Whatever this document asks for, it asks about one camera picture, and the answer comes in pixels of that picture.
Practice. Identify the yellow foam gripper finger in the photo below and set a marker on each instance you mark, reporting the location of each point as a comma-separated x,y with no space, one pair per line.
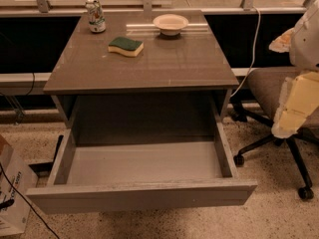
298,100

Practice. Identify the grey top drawer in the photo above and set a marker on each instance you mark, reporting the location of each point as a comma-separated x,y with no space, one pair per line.
103,178

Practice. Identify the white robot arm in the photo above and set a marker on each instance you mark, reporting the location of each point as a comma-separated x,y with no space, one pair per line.
302,41

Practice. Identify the grey office chair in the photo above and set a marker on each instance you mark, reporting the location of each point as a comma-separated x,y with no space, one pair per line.
265,85

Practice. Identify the grey cabinet desk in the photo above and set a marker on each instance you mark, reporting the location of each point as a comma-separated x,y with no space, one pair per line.
191,61

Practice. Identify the white bowl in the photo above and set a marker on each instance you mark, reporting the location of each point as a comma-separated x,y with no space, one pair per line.
170,24

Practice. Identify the green yellow sponge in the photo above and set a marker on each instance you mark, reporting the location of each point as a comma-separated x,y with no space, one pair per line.
125,46

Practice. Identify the white cardboard box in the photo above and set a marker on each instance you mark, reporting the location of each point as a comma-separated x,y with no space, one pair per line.
15,178

